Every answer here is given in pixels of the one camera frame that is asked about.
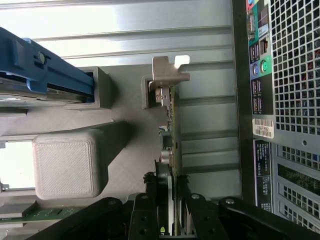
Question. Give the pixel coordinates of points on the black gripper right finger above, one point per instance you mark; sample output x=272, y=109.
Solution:
x=207, y=220

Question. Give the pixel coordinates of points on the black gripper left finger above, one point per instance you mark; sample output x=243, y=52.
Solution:
x=146, y=220

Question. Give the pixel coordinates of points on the grey printed parts rack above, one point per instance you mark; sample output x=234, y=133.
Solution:
x=65, y=165

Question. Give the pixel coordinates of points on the green RAM stick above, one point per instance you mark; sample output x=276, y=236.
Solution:
x=37, y=213

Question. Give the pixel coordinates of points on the open grey PC case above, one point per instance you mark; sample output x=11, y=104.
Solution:
x=295, y=75

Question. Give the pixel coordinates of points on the hard disk in blue carrier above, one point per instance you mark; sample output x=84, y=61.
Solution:
x=50, y=72

